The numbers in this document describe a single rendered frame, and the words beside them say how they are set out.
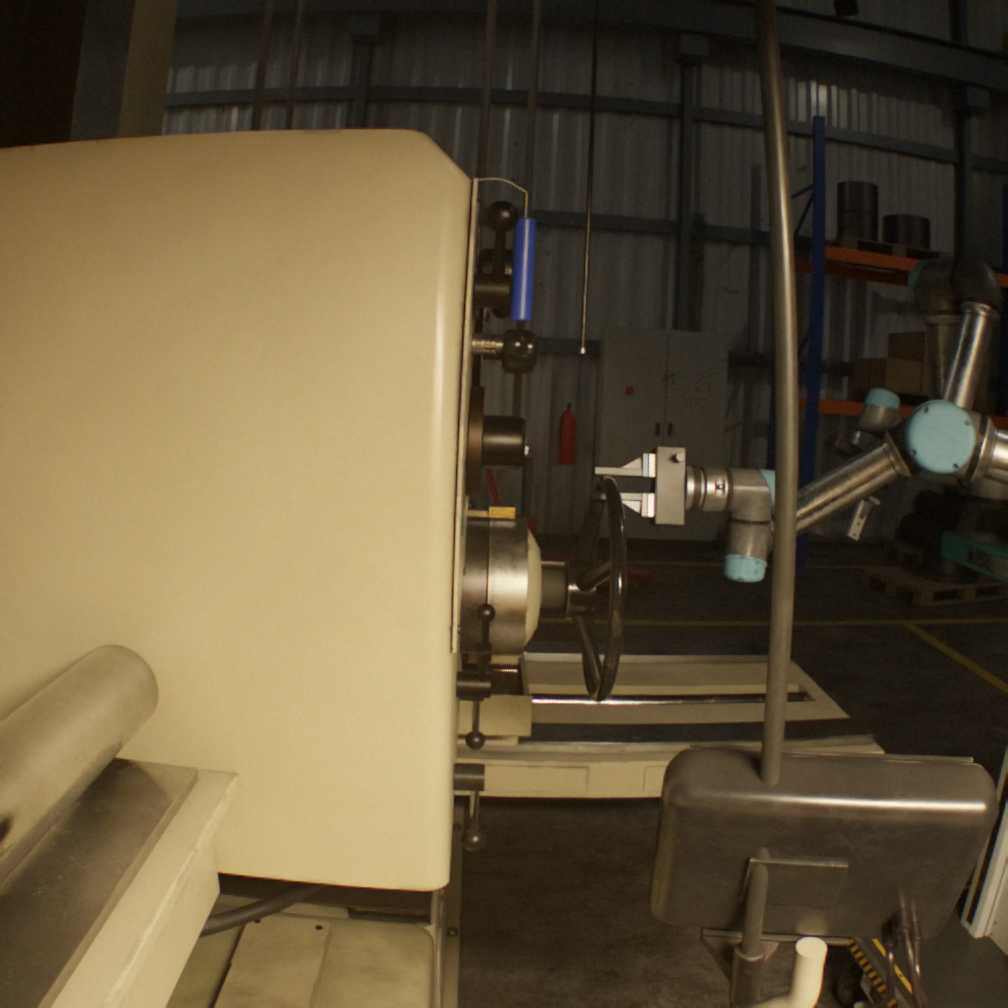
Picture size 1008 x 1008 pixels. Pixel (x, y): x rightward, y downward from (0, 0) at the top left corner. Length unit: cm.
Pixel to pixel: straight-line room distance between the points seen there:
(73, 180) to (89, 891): 71
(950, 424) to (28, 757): 130
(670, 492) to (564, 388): 740
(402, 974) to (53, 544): 99
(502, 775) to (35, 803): 159
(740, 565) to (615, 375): 681
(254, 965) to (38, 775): 92
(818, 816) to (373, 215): 72
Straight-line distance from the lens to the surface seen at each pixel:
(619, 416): 828
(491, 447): 113
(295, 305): 89
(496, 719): 194
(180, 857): 86
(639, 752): 227
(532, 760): 219
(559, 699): 261
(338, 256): 88
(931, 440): 143
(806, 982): 101
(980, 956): 236
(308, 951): 164
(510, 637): 137
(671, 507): 146
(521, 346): 106
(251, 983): 157
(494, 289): 98
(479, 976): 255
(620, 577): 128
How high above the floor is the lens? 165
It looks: 8 degrees down
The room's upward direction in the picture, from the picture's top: 3 degrees clockwise
